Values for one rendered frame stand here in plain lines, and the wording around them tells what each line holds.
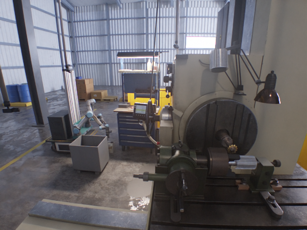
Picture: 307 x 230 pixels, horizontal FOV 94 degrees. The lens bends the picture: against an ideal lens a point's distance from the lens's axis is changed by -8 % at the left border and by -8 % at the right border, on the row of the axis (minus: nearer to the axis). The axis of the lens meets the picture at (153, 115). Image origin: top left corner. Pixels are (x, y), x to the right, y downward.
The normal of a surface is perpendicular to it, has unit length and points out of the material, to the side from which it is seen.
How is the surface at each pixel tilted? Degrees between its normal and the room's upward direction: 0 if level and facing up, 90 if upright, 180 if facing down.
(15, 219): 0
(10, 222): 0
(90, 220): 0
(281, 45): 90
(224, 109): 90
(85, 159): 90
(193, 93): 90
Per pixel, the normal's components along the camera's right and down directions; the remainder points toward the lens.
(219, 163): -0.08, -0.18
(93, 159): -0.09, 0.30
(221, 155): -0.05, -0.65
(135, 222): 0.00, -0.95
